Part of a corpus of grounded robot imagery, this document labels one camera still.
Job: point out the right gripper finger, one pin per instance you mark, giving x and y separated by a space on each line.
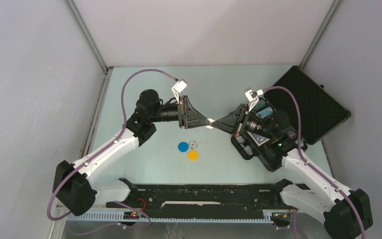
228 126
232 118

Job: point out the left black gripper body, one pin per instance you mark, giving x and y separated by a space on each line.
174 112

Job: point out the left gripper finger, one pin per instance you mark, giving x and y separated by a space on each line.
191 112
194 123

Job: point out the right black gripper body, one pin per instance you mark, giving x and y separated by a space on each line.
246 124

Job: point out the white poker chip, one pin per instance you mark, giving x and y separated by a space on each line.
210 123
193 144

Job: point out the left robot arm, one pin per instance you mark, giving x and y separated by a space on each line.
76 185

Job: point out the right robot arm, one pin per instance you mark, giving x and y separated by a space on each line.
345 213

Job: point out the blue chip row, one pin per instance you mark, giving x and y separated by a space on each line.
264 113

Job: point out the blue card deck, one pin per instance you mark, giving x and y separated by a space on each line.
258 140

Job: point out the blue disc chip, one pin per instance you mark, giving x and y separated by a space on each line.
183 146

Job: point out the black poker case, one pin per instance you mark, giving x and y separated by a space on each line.
299 104

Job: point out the yellow disc chip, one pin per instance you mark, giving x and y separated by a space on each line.
193 155

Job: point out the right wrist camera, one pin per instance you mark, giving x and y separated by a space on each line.
253 97

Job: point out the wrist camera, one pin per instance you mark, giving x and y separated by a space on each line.
253 97
178 87

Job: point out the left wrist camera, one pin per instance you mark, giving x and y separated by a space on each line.
178 87

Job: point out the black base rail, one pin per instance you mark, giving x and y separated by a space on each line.
206 201

